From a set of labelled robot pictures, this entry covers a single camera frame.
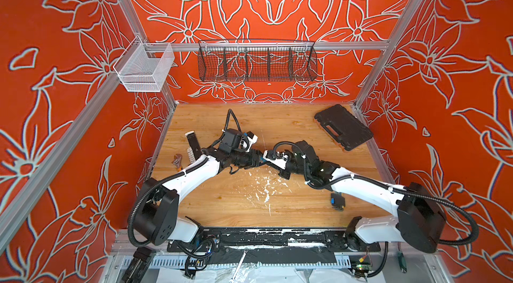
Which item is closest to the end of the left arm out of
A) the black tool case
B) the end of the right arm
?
the end of the right arm

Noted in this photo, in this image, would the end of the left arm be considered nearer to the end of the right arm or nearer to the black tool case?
the end of the right arm

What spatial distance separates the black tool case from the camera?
3.26ft
